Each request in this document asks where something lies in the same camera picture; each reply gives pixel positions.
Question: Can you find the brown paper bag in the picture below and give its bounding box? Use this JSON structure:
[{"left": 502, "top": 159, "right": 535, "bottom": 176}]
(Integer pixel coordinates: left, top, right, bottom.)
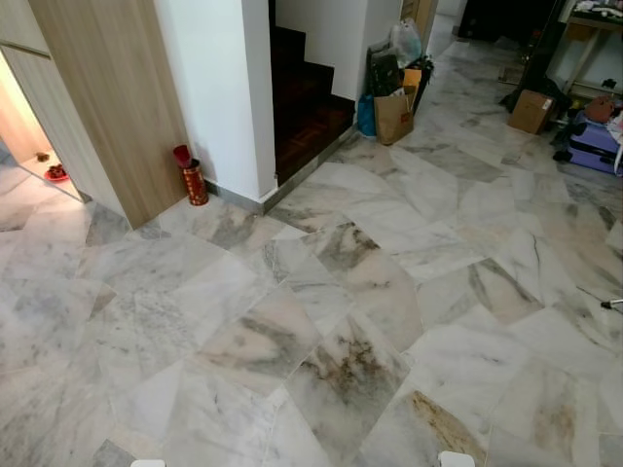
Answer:
[{"left": 374, "top": 88, "right": 416, "bottom": 147}]

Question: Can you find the purple suitcase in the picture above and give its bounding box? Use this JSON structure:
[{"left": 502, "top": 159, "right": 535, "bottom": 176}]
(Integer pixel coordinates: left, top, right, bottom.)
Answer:
[{"left": 555, "top": 112, "right": 623, "bottom": 176}]

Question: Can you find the brown cardboard box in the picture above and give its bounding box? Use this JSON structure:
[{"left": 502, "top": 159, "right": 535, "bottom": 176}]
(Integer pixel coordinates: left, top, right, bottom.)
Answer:
[{"left": 507, "top": 90, "right": 556, "bottom": 135}]

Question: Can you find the clear plastic bag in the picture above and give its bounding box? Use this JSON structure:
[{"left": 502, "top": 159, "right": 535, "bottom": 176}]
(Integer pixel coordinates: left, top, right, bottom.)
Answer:
[{"left": 389, "top": 19, "right": 423, "bottom": 67}]

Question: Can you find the light wood cabinet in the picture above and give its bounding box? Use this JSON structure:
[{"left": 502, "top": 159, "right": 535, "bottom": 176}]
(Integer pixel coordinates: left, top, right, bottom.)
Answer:
[{"left": 0, "top": 0, "right": 188, "bottom": 230}]

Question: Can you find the black stand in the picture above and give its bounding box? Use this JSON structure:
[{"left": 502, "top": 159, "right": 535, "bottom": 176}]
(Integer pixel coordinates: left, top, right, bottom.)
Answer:
[{"left": 499, "top": 0, "right": 577, "bottom": 110}]

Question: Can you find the red tin can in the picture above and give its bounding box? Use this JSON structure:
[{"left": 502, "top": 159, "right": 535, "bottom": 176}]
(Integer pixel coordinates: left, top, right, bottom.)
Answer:
[{"left": 173, "top": 145, "right": 209, "bottom": 207}]

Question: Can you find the black bag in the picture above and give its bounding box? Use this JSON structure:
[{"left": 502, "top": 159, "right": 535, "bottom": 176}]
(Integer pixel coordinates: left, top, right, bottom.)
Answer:
[{"left": 367, "top": 47, "right": 405, "bottom": 98}]

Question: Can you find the small brown handbag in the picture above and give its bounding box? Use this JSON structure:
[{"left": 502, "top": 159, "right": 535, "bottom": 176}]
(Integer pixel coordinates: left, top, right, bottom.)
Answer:
[{"left": 584, "top": 94, "right": 616, "bottom": 124}]

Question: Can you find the white table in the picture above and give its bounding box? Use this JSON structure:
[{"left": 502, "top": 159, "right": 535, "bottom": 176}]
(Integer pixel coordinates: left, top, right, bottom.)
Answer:
[{"left": 545, "top": 0, "right": 623, "bottom": 98}]

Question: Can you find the blue bag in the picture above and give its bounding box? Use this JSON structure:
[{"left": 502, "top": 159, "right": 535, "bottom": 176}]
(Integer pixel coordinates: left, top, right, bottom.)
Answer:
[{"left": 355, "top": 94, "right": 378, "bottom": 137}]

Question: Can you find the dark wooden staircase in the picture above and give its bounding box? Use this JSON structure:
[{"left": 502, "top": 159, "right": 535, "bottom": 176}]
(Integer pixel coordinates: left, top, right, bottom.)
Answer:
[{"left": 270, "top": 0, "right": 357, "bottom": 186}]

